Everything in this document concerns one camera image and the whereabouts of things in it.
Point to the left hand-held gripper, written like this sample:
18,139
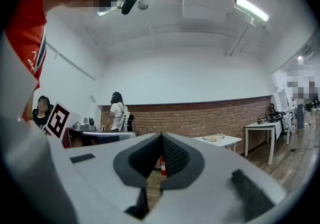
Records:
57,120

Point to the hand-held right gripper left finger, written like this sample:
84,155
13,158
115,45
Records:
100,175

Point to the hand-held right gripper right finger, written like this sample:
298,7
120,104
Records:
212,185

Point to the clear glass plate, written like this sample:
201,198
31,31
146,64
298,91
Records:
213,138

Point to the person's left forearm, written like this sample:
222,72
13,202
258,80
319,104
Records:
28,110

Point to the grey desk device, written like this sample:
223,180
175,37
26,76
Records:
83,125

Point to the dark desk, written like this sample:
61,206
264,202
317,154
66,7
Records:
100,137

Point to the red fire extinguisher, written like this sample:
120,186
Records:
163,165

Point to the white side table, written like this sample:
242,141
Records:
262,126

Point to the person's red shirt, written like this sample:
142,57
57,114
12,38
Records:
25,30

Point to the round smoke detector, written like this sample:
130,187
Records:
142,5

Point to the white ceiling pipes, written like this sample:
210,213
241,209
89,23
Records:
240,37

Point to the black head camera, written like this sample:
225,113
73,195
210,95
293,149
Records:
130,1

